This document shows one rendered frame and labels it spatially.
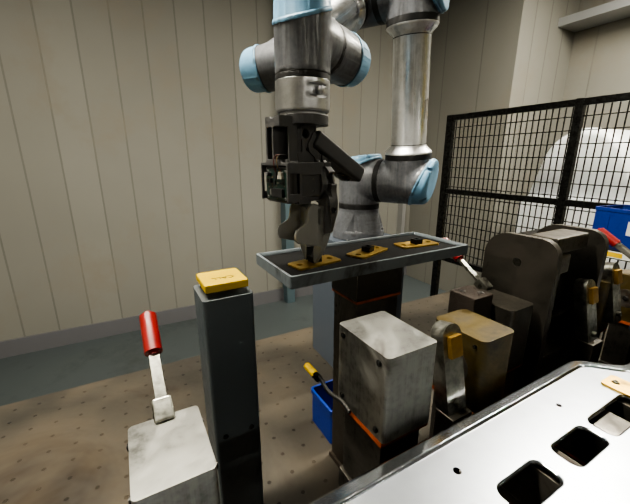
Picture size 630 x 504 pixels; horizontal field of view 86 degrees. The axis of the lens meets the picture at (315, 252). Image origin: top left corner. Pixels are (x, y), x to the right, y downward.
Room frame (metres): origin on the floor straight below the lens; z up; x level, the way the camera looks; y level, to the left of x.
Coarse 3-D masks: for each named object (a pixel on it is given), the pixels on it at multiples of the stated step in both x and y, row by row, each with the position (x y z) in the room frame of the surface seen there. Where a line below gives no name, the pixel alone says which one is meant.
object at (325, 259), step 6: (312, 258) 0.51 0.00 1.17; (324, 258) 0.54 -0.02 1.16; (330, 258) 0.54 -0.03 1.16; (336, 258) 0.54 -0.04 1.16; (288, 264) 0.50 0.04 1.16; (294, 264) 0.50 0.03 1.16; (300, 264) 0.51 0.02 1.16; (306, 264) 0.50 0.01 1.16; (312, 264) 0.50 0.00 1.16; (318, 264) 0.50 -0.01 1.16; (324, 264) 0.51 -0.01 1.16; (300, 270) 0.48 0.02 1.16
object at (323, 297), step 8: (336, 240) 0.93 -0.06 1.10; (344, 240) 0.93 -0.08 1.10; (320, 288) 0.98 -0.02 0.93; (328, 288) 0.94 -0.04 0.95; (320, 296) 0.98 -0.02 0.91; (328, 296) 0.94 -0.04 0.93; (400, 296) 0.94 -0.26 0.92; (320, 304) 0.98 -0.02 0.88; (328, 304) 0.94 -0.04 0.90; (400, 304) 0.95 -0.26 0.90; (320, 312) 0.98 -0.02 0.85; (328, 312) 0.94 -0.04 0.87; (400, 312) 0.95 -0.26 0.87; (320, 320) 0.98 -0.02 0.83; (328, 320) 0.94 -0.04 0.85; (320, 328) 0.98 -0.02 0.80; (328, 328) 0.94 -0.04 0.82; (320, 336) 0.98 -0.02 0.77; (328, 336) 0.94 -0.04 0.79; (320, 344) 0.98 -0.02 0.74; (328, 344) 0.94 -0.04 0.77; (320, 352) 0.98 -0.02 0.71; (328, 352) 0.94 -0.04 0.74; (328, 360) 0.94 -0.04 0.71
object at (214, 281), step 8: (208, 272) 0.47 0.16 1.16; (216, 272) 0.47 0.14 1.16; (224, 272) 0.47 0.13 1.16; (232, 272) 0.47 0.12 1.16; (240, 272) 0.47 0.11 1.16; (200, 280) 0.44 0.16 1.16; (208, 280) 0.44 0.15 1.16; (216, 280) 0.44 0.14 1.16; (224, 280) 0.44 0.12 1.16; (232, 280) 0.44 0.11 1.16; (240, 280) 0.44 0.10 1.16; (208, 288) 0.42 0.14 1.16; (216, 288) 0.42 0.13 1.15; (224, 288) 0.43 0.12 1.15; (232, 288) 0.44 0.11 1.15
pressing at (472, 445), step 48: (528, 384) 0.43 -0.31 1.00; (576, 384) 0.43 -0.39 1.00; (480, 432) 0.34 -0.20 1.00; (528, 432) 0.34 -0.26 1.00; (624, 432) 0.34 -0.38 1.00; (384, 480) 0.28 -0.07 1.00; (432, 480) 0.28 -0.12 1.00; (480, 480) 0.28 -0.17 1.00; (576, 480) 0.28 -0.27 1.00; (624, 480) 0.28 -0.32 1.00
